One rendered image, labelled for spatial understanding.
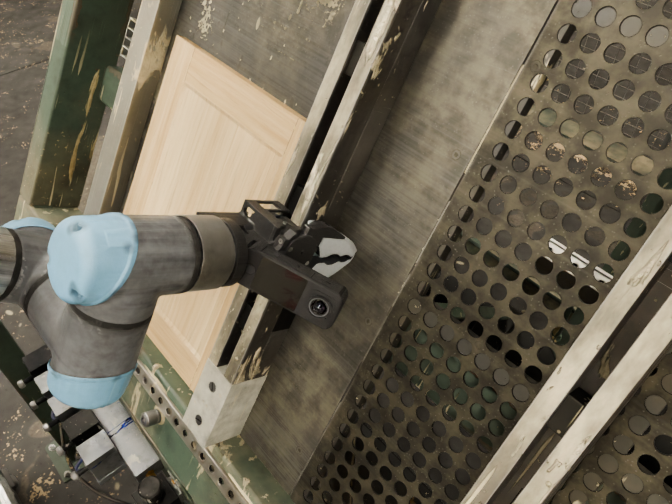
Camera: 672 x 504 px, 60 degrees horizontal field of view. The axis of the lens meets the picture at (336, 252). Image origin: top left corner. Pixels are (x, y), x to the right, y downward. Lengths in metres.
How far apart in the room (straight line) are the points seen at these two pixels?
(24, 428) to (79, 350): 1.63
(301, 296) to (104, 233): 0.21
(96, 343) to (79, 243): 0.10
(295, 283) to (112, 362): 0.19
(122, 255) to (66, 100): 0.85
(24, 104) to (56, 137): 2.31
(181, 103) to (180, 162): 0.10
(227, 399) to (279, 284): 0.31
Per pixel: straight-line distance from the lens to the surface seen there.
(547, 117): 1.84
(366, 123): 0.71
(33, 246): 0.65
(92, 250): 0.50
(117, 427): 1.20
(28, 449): 2.15
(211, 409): 0.90
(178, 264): 0.53
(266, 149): 0.85
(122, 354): 0.57
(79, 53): 1.31
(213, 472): 0.96
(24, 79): 3.90
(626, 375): 0.56
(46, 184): 1.40
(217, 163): 0.93
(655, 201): 1.14
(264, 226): 0.64
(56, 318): 0.60
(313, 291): 0.59
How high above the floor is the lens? 1.75
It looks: 47 degrees down
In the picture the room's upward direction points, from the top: straight up
